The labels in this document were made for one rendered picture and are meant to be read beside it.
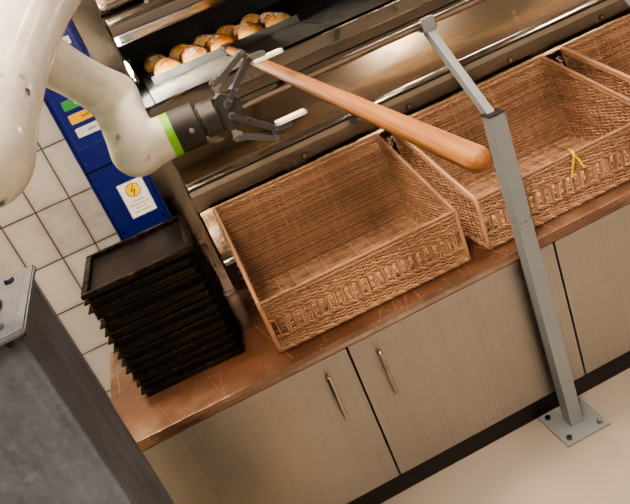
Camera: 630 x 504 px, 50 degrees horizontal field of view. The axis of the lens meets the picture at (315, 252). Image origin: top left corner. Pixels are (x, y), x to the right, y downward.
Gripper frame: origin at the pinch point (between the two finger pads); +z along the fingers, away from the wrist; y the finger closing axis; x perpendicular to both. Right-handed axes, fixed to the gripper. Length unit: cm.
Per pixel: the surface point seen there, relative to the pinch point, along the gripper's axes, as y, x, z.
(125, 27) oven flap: -21, -38, -26
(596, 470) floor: 119, 22, 35
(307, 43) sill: 2, -54, 19
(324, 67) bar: 3.1, -16.0, 12.1
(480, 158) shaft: 0, 80, 2
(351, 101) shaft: -1.0, 40.3, 0.9
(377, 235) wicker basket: 60, -40, 16
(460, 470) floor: 119, 0, 6
